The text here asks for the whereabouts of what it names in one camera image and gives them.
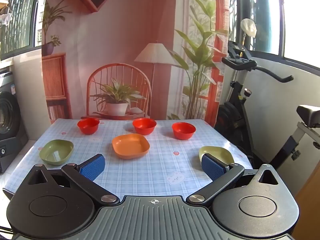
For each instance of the green square plate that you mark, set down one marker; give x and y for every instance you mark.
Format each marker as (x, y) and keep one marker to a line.
(56, 152)
(222, 155)

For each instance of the dark washing machine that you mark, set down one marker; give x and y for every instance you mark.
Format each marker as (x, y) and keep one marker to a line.
(10, 120)

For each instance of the brown wooden panel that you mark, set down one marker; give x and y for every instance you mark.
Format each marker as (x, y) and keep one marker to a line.
(310, 205)

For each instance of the white cloth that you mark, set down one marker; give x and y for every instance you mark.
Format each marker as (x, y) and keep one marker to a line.
(248, 27)

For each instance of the printed room backdrop cloth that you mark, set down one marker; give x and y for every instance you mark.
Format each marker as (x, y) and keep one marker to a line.
(120, 42)

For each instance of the dark framed window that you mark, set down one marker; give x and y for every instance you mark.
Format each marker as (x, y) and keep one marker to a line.
(20, 17)
(295, 17)

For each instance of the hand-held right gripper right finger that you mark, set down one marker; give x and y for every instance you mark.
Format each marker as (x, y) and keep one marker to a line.
(212, 168)

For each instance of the blue checkered tablecloth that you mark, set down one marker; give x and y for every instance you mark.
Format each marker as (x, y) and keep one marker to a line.
(140, 175)

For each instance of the orange square plate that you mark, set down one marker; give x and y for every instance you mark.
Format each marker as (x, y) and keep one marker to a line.
(130, 146)

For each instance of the black exercise bike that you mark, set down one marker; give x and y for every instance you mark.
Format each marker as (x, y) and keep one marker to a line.
(237, 97)

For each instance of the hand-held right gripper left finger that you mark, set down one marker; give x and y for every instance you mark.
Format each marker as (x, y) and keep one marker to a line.
(92, 168)

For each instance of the red plastic bowl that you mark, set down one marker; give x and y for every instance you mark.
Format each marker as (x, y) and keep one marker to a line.
(88, 128)
(144, 127)
(183, 131)

